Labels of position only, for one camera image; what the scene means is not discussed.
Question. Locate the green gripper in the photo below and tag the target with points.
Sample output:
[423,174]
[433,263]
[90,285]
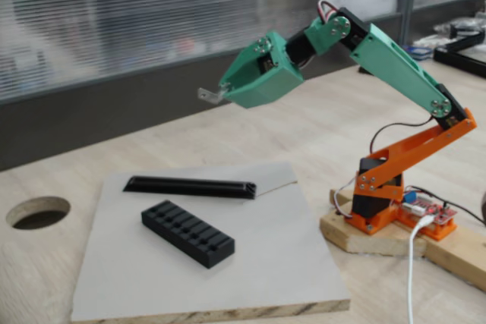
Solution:
[274,80]

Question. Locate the small metal bracket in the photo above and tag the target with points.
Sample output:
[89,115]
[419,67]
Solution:
[207,95]

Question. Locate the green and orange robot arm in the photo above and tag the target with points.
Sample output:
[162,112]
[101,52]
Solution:
[395,62]

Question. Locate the black slotted holder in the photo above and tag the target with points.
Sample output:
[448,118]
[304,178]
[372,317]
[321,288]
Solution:
[212,257]

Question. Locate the white and blue packet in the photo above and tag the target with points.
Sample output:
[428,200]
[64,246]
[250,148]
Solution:
[422,51]

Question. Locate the white plywood board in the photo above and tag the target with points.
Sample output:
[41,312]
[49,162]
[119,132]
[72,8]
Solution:
[266,263]

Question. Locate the light wooden wedge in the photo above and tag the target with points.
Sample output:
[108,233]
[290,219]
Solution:
[379,244]

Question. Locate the black device clutter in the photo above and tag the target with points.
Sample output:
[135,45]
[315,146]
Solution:
[461,26]

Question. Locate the red controller board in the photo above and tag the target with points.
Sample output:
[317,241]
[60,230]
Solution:
[442,216]

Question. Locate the dark round object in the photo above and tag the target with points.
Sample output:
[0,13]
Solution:
[483,206]

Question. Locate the wooden batten with screw holes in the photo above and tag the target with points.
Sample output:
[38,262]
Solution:
[455,259]

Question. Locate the long black plastic rail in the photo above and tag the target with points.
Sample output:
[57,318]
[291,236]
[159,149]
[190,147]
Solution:
[182,186]

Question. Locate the black rectangular frame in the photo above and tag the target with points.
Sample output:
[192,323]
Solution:
[455,59]

